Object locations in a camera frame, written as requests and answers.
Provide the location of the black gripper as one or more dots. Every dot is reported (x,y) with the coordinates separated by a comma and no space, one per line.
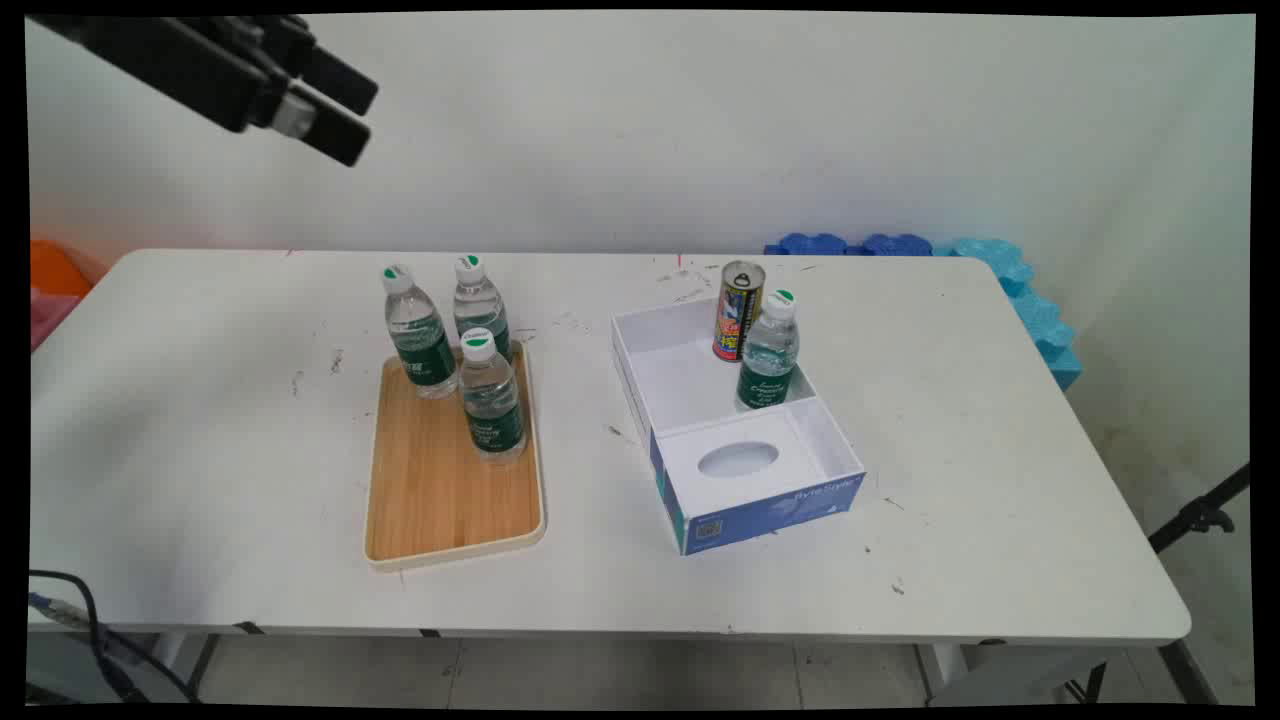
(160,60)

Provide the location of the water bottle green label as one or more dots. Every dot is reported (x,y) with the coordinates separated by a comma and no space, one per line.
(768,355)
(480,305)
(420,345)
(492,410)

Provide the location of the orange plastic object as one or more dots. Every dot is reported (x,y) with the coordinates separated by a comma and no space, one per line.
(55,268)

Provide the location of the pink plastic object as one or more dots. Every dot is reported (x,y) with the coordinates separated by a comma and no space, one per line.
(48,315)

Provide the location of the wooden tray cream rim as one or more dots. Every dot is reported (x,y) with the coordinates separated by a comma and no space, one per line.
(440,500)

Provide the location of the white and blue cardboard box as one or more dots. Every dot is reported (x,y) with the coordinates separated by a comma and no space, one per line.
(690,380)

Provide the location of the colourful drink can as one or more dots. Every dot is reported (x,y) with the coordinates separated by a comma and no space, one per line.
(735,310)

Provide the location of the dark blue foam mat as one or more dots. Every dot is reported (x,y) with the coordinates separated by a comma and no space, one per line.
(850,245)

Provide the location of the cyan foam mat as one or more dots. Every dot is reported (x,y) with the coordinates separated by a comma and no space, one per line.
(1030,300)

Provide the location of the black tripod leg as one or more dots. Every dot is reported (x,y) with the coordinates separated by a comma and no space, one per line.
(1195,518)

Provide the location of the black metal stand leg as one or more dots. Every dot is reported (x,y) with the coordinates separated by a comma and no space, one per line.
(1188,672)

